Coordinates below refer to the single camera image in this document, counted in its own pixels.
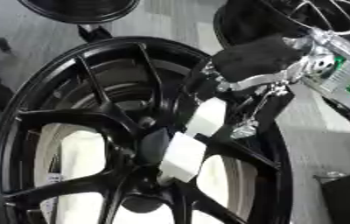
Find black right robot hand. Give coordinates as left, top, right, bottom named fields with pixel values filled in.
left=173, top=34, right=319, bottom=140

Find black wheel stand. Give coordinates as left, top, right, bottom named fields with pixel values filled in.
left=77, top=24, right=114, bottom=44

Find black spoked wheel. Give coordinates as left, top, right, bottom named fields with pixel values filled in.
left=0, top=36, right=295, bottom=224

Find black box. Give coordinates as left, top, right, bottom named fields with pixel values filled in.
left=312, top=168, right=350, bottom=224

